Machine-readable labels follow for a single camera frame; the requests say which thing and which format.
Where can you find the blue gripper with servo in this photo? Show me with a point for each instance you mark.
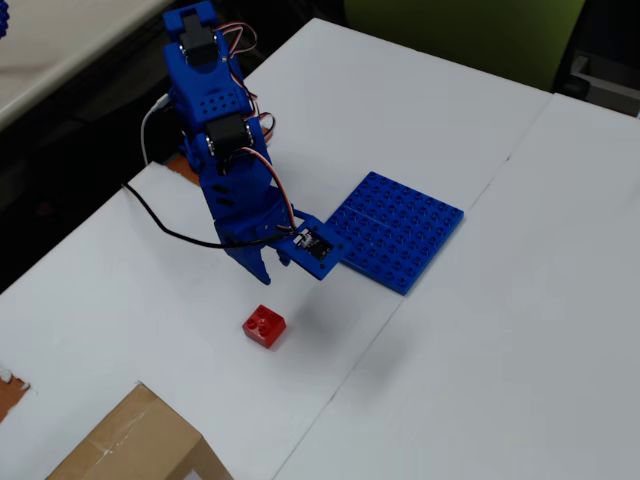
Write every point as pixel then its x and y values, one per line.
pixel 243 235

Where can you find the red 2x2 toy block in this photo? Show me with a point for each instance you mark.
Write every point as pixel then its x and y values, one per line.
pixel 264 327

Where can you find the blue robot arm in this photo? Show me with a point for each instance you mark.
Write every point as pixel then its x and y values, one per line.
pixel 215 100

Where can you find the blue 8x8 studded plate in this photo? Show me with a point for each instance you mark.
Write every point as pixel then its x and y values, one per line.
pixel 400 230

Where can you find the brown cardboard box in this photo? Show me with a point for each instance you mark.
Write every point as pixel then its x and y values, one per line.
pixel 135 440

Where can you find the white side table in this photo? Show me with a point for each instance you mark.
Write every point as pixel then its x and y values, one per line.
pixel 60 50

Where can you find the blue knobbly object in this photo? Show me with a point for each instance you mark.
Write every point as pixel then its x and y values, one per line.
pixel 3 20

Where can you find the grey chair base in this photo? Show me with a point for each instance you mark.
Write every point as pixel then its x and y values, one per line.
pixel 600 75

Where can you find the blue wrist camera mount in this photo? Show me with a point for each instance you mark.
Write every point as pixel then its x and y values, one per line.
pixel 320 265

